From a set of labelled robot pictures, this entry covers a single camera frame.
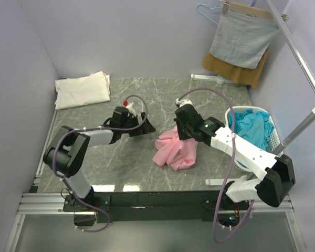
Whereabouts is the black base beam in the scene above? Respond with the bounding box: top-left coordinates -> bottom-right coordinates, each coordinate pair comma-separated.
62,190 -> 251,227

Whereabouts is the white perforated laundry basket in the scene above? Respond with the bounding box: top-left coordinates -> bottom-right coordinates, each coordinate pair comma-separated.
224,105 -> 287,174

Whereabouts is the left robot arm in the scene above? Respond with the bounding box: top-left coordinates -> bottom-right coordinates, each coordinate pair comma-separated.
43,107 -> 156,211

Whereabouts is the metal clothes rack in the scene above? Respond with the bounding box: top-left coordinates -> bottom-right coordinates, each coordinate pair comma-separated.
191,0 -> 315,186

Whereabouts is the aluminium rail frame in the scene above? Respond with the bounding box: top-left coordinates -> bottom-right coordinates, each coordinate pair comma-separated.
3,109 -> 305,252

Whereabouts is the blue wire hanger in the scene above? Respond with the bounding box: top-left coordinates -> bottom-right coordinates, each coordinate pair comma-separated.
196,0 -> 256,26

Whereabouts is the grey hanging cloth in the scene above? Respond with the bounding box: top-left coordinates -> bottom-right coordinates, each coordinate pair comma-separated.
209,10 -> 278,69

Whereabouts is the brown hanging cloth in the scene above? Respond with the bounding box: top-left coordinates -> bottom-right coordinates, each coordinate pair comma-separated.
202,48 -> 269,89

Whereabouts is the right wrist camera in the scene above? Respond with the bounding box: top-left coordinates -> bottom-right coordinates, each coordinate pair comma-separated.
175,98 -> 193,108

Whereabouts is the teal t shirt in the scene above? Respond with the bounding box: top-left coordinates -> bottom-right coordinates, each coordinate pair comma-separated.
233,108 -> 276,169

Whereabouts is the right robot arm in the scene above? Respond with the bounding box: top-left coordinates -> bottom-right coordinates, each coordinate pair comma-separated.
175,100 -> 295,209

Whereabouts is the wooden clip hanger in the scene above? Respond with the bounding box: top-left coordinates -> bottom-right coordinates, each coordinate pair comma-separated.
222,1 -> 274,20

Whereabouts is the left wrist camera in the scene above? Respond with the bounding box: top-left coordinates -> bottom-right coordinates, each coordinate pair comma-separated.
123,100 -> 137,117

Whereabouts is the folded white t shirt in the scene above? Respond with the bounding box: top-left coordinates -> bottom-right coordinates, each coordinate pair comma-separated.
55,71 -> 111,110

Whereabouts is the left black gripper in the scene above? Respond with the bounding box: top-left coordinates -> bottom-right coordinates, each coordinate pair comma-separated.
121,112 -> 156,137

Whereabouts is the pink t shirt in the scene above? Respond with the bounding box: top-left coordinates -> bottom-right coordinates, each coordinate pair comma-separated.
153,126 -> 198,171

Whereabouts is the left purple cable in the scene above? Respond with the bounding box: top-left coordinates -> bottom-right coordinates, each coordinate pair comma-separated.
53,94 -> 148,233

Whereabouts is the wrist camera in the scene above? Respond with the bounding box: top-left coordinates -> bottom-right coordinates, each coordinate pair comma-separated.
123,100 -> 137,117
175,98 -> 193,108

